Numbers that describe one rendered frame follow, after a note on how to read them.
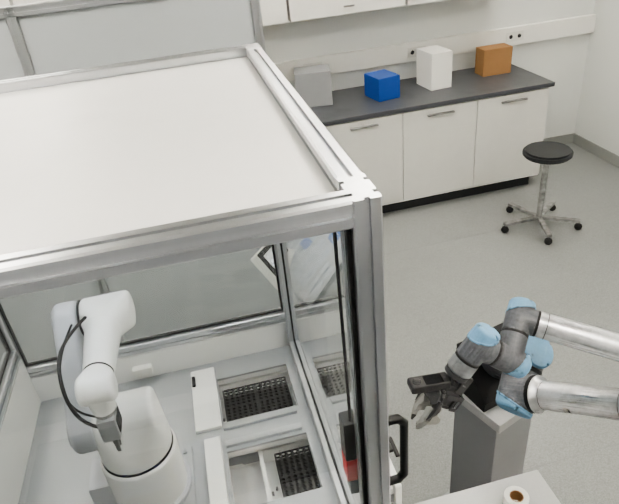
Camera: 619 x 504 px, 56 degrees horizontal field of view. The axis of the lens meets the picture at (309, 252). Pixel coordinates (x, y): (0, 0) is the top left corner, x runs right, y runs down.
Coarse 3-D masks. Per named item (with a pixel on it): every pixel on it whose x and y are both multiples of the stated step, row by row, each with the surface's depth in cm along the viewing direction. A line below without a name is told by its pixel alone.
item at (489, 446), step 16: (464, 400) 204; (464, 416) 215; (480, 416) 200; (496, 416) 196; (512, 416) 195; (464, 432) 219; (480, 432) 210; (496, 432) 203; (512, 432) 210; (528, 432) 218; (464, 448) 223; (480, 448) 214; (496, 448) 207; (512, 448) 215; (464, 464) 228; (480, 464) 218; (496, 464) 213; (512, 464) 221; (464, 480) 232; (480, 480) 222; (496, 480) 219
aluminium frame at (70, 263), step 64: (128, 64) 150; (192, 64) 154; (256, 64) 139; (320, 128) 96; (0, 256) 69; (64, 256) 67; (128, 256) 69; (192, 256) 71; (384, 320) 83; (384, 384) 90; (384, 448) 98
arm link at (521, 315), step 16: (512, 304) 164; (528, 304) 162; (512, 320) 161; (528, 320) 160; (544, 320) 159; (560, 320) 159; (528, 336) 161; (544, 336) 160; (560, 336) 158; (576, 336) 156; (592, 336) 155; (608, 336) 155; (592, 352) 157; (608, 352) 154
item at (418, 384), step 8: (416, 376) 162; (424, 376) 162; (432, 376) 162; (440, 376) 162; (408, 384) 161; (416, 384) 159; (424, 384) 159; (432, 384) 159; (440, 384) 159; (448, 384) 160; (416, 392) 159; (424, 392) 160
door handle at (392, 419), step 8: (392, 416) 100; (400, 416) 100; (392, 424) 100; (400, 424) 101; (400, 432) 102; (408, 432) 103; (400, 440) 104; (408, 440) 104; (400, 448) 105; (408, 448) 105; (400, 456) 106; (408, 456) 106; (400, 464) 107; (408, 464) 107; (400, 472) 108; (408, 472) 108; (392, 480) 108; (400, 480) 108
